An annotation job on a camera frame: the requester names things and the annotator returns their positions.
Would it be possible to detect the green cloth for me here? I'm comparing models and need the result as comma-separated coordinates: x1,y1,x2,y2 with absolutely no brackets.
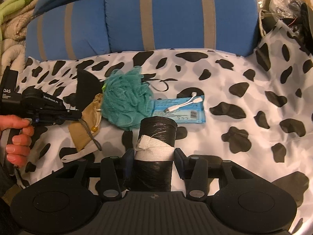
1,0,38,24

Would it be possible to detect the black foam block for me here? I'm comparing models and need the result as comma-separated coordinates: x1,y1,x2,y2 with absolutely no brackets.
75,70,102,112

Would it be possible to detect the black bag roll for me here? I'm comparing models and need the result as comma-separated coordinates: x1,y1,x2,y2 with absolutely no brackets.
128,116,178,192

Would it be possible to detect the blue striped cushion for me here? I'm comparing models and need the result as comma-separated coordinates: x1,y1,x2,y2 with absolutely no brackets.
25,0,110,61
105,0,258,56

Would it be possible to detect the blue striped right cushion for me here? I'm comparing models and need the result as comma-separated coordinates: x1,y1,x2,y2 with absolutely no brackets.
105,0,258,56

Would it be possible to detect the teal mesh bath loofah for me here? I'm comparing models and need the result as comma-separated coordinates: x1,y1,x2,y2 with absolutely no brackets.
101,66,153,131

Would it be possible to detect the person left hand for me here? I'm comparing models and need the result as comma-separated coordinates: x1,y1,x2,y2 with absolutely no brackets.
1,115,34,168

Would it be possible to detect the blue striped left cushion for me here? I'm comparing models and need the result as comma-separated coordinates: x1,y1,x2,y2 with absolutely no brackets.
25,0,110,61

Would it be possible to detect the cow print blanket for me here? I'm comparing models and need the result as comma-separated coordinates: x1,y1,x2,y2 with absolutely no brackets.
17,22,312,234

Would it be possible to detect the white usb adapter cable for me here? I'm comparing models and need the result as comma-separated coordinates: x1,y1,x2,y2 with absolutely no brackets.
164,91,204,113

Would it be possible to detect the tan drawstring pouch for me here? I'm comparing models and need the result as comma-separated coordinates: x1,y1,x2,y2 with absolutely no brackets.
68,93,103,152

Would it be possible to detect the white elastic band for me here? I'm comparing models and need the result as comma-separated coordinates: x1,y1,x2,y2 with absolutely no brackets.
59,142,98,163

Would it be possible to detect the clutter pile of bags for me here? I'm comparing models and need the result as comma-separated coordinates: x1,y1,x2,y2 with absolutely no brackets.
257,0,312,54

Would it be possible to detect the blue tissue packet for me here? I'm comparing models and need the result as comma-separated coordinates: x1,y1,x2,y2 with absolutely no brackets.
151,95,206,124

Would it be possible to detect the beige quilted blanket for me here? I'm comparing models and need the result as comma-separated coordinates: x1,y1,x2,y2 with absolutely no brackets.
1,9,34,75

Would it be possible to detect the black cord loop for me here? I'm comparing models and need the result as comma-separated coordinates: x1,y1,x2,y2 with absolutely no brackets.
142,77,179,92

